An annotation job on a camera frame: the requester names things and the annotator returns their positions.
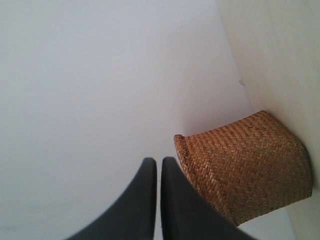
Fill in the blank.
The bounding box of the brown woven basket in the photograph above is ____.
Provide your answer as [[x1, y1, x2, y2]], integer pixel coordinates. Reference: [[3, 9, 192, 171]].
[[174, 110, 313, 226]]

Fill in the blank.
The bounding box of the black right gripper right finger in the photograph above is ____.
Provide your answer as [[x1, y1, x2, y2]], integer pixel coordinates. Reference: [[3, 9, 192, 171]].
[[160, 157, 253, 240]]

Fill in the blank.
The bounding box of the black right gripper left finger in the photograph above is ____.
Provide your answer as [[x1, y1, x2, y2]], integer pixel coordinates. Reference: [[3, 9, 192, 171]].
[[69, 157, 157, 240]]

